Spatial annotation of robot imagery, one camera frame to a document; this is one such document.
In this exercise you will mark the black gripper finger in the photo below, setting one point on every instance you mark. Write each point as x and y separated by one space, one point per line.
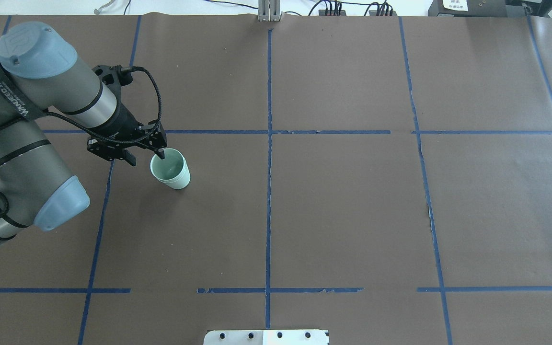
128 157
160 154

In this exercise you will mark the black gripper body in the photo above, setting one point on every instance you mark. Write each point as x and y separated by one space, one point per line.
123 126

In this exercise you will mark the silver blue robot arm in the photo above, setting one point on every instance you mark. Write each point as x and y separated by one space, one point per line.
41 75

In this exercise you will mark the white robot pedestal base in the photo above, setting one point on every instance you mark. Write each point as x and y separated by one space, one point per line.
267 337

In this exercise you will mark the aluminium post foot top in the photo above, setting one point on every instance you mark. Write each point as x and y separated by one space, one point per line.
269 11

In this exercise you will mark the black power strip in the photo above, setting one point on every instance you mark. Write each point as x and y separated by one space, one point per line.
328 8

